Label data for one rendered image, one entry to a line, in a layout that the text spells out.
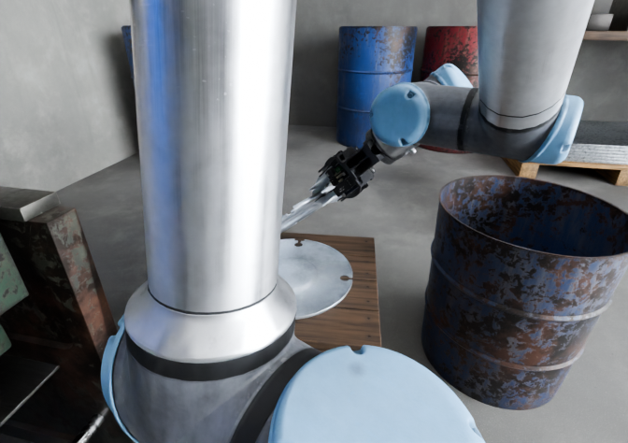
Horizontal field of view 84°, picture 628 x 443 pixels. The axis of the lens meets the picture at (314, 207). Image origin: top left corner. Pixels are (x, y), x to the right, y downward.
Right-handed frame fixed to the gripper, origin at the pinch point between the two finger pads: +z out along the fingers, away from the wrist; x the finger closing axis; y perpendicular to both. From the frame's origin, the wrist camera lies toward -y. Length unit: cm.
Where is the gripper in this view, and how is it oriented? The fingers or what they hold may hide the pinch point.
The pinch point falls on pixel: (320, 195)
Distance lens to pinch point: 75.0
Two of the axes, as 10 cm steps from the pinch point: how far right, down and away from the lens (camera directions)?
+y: -5.1, 3.9, -7.7
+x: 6.1, 7.9, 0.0
